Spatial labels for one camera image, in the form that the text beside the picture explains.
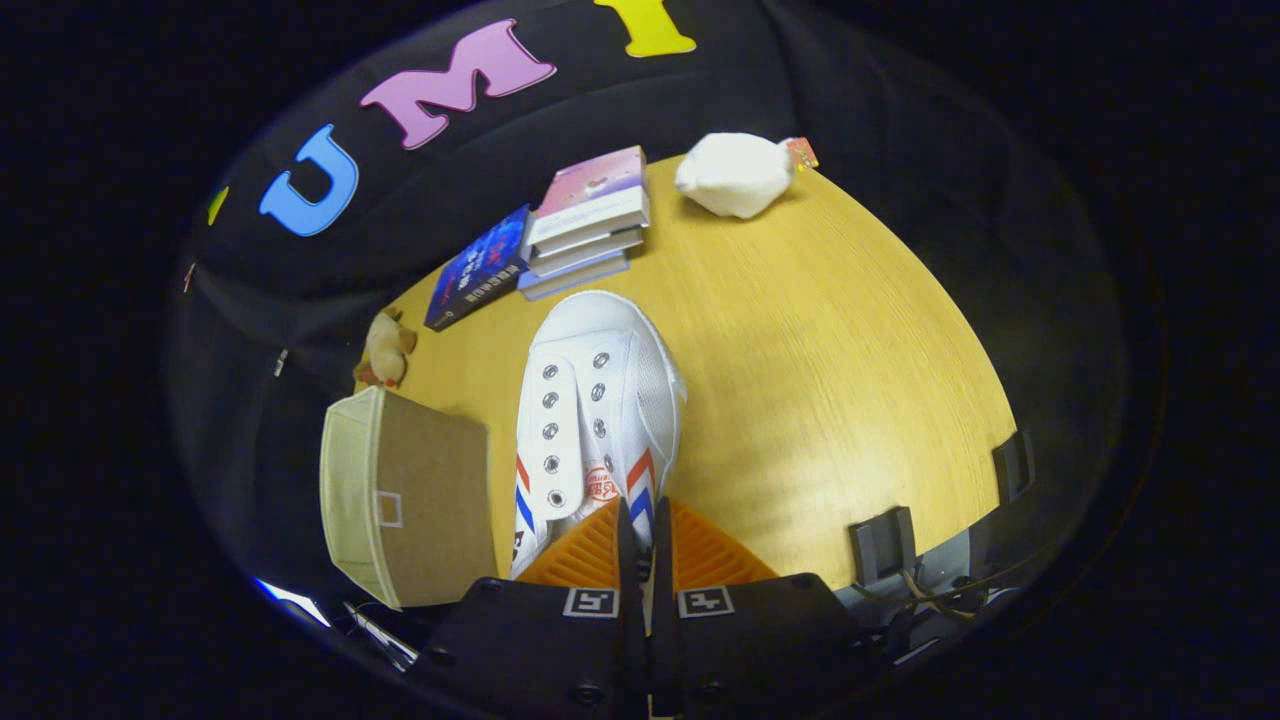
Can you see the small brown plush toy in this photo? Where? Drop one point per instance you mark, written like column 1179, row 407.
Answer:
column 385, row 350

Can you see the light blue cover book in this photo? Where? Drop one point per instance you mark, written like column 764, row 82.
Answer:
column 575, row 280

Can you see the brown fabric storage box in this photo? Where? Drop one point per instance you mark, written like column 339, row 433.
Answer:
column 440, row 500

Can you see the white striped canvas shoe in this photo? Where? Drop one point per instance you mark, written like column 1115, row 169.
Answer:
column 600, row 400

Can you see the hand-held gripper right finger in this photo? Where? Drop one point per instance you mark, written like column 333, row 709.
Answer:
column 662, row 620

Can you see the pink cover book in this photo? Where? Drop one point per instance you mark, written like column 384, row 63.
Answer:
column 590, row 185

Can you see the black table clamp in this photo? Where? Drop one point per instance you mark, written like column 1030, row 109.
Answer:
column 880, row 545
column 1012, row 465

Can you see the small silver clip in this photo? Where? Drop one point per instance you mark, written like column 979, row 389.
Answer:
column 281, row 361

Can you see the dark blue book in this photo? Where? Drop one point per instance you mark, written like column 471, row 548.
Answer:
column 480, row 265

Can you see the grey under-table tray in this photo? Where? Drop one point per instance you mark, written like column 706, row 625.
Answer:
column 950, row 555

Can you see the bright lit panel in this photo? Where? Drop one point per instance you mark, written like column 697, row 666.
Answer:
column 290, row 600

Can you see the thin white bar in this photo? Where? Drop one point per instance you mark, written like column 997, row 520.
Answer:
column 380, row 635

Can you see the white plush toy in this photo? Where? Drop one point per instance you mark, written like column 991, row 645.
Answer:
column 735, row 175

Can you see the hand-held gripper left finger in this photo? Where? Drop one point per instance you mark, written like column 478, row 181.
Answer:
column 630, row 620

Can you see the thin white book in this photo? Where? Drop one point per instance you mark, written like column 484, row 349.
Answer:
column 590, row 252

